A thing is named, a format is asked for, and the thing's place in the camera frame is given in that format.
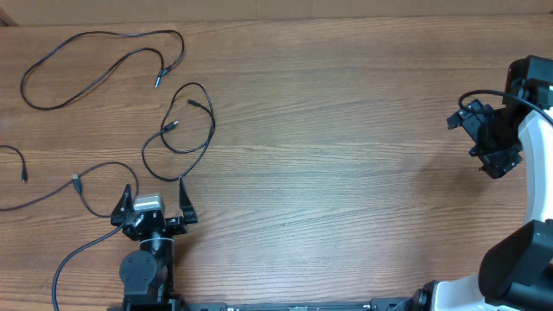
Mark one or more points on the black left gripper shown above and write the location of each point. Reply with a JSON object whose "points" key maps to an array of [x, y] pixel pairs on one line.
{"points": [[178, 225]]}

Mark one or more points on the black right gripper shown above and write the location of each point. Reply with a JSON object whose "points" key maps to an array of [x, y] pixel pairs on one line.
{"points": [[499, 161]]}

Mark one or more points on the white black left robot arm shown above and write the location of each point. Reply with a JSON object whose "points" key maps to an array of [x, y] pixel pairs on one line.
{"points": [[148, 273]]}

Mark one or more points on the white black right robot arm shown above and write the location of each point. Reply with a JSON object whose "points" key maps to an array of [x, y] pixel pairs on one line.
{"points": [[516, 273]]}

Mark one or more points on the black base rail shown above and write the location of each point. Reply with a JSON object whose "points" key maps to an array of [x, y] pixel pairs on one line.
{"points": [[294, 306]]}

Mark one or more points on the brown cardboard box wall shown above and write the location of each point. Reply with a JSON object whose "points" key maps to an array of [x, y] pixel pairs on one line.
{"points": [[81, 12]]}

